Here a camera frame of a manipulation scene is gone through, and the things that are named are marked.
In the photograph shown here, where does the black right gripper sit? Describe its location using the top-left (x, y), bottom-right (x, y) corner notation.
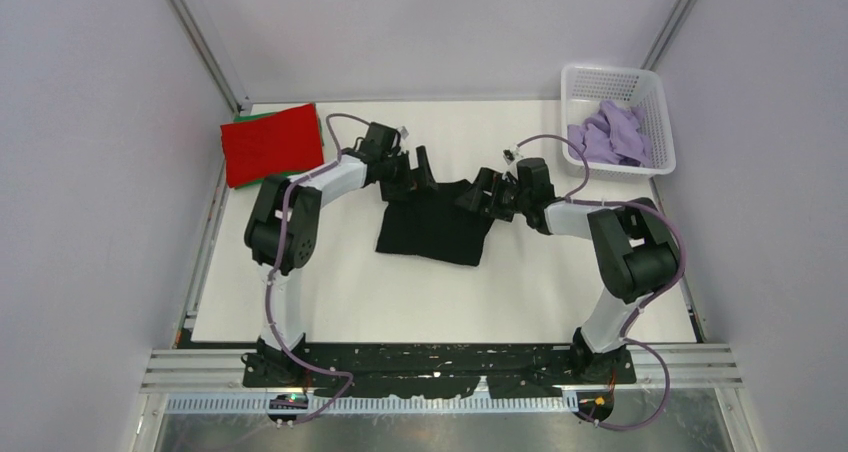
top-left (456, 168), bottom-right (531, 224)

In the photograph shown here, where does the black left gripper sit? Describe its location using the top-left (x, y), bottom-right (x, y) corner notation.
top-left (381, 148), bottom-right (438, 204)

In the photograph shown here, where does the black t shirt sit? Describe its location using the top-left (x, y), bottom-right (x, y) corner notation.
top-left (375, 180), bottom-right (494, 267)

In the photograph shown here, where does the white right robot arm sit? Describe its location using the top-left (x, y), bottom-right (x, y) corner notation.
top-left (455, 158), bottom-right (682, 383)

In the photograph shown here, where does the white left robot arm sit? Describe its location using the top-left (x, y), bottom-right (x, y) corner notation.
top-left (244, 122), bottom-right (437, 386)

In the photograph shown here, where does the purple crumpled t shirt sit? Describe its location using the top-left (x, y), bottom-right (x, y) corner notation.
top-left (567, 100), bottom-right (656, 168)

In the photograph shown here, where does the red folded t shirt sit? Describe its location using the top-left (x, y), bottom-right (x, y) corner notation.
top-left (220, 104), bottom-right (325, 188)

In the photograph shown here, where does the white plastic basket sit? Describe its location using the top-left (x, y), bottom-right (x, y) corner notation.
top-left (561, 65), bottom-right (676, 181)

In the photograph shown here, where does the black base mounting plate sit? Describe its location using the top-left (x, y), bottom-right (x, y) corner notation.
top-left (241, 342), bottom-right (636, 399)

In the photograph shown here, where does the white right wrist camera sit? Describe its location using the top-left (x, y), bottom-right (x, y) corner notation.
top-left (502, 147), bottom-right (523, 166)

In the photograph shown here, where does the white slotted cable duct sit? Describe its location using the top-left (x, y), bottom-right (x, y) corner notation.
top-left (165, 392), bottom-right (578, 416)

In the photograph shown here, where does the aluminium frame rail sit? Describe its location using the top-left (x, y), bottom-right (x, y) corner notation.
top-left (140, 343), bottom-right (744, 393)

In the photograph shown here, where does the left aluminium corner post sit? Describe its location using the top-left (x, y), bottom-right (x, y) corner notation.
top-left (167, 0), bottom-right (253, 116)

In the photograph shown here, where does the aluminium corner post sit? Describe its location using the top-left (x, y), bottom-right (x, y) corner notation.
top-left (641, 0), bottom-right (698, 71)
top-left (167, 0), bottom-right (253, 116)

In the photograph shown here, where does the right aluminium corner post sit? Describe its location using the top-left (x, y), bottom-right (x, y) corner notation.
top-left (641, 0), bottom-right (698, 71)

